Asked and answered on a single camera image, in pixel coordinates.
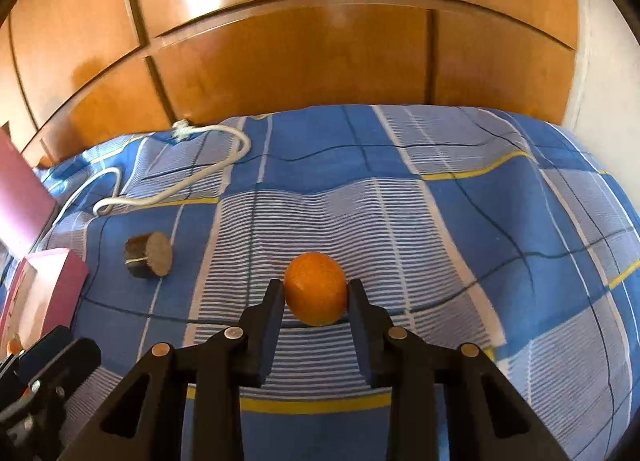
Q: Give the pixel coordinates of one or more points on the wooden wardrobe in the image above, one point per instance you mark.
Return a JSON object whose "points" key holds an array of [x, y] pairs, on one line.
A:
{"points": [[320, 41]]}

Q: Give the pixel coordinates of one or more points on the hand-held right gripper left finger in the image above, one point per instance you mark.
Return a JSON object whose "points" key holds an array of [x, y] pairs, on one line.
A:
{"points": [[267, 331]]}

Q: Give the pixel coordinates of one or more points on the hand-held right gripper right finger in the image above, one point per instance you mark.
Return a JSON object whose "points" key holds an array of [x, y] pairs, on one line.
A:
{"points": [[362, 331]]}

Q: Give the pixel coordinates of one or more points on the blue plaid blanket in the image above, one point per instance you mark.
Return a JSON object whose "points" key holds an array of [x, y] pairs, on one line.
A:
{"points": [[475, 241]]}

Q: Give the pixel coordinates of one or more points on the small smooth orange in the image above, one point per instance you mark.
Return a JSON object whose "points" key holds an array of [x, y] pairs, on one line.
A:
{"points": [[316, 288]]}

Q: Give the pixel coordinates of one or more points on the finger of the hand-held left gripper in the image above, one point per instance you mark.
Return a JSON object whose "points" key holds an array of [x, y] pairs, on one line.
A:
{"points": [[47, 341], [75, 361]]}

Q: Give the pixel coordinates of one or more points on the pink box with lid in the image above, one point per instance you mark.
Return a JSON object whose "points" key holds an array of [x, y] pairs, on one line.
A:
{"points": [[55, 281]]}

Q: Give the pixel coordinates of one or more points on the dark brown cylinder block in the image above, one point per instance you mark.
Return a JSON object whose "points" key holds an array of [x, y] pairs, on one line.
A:
{"points": [[147, 256]]}

